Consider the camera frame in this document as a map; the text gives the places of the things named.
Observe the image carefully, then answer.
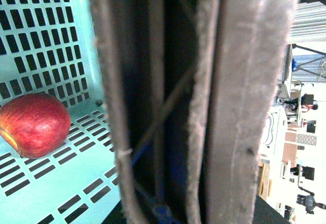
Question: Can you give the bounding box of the light blue plastic basket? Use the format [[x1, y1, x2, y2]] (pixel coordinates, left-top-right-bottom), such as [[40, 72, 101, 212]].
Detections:
[[1, 0, 120, 223]]

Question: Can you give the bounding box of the red yellow apple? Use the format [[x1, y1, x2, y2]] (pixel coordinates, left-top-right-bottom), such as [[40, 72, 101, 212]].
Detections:
[[1, 93, 71, 158]]

